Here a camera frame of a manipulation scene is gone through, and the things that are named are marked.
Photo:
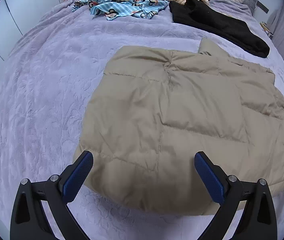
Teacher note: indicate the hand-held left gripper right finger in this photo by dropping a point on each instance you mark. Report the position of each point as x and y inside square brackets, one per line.
[210, 177]

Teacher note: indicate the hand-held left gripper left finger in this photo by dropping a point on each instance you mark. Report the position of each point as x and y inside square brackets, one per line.
[78, 175]

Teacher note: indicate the beige puffer jacket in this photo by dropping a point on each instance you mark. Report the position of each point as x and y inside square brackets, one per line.
[169, 117]

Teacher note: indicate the purple plush blanket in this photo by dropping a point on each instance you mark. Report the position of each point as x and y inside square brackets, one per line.
[44, 92]

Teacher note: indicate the items on nightstand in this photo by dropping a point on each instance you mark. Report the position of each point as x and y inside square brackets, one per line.
[267, 30]

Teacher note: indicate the black folded garment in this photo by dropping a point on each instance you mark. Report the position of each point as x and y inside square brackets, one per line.
[219, 25]

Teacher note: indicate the white wardrobe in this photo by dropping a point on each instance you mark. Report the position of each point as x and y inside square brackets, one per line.
[7, 17]

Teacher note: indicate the blue monkey print garment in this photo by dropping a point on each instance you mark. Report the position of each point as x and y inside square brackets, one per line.
[122, 0]

